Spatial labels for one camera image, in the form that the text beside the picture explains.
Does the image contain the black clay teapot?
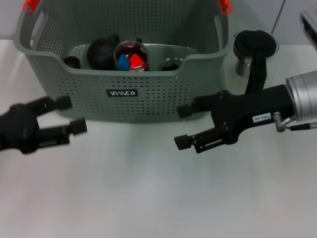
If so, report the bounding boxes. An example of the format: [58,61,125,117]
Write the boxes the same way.
[86,32,121,70]

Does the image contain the blue square brick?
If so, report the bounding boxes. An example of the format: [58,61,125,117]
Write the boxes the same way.
[116,54,132,71]

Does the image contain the grey perforated storage bin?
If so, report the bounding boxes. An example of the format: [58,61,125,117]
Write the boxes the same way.
[13,0,235,123]

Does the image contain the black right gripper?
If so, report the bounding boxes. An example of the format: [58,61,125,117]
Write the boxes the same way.
[174,84,295,154]

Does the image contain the bright red rectangular brick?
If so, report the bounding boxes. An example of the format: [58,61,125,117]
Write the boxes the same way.
[130,54,145,70]

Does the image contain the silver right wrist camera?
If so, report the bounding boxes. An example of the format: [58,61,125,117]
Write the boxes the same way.
[300,4,317,48]

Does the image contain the small black clay cup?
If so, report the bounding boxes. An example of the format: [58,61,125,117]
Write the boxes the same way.
[62,56,81,69]

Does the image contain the glass teapot black handle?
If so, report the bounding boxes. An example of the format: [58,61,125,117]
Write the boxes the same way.
[219,29,280,96]

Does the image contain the glass teacup black sleeve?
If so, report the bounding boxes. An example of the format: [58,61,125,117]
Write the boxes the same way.
[158,57,184,71]
[113,37,150,72]

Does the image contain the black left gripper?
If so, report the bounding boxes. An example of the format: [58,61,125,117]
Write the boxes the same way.
[0,95,88,155]

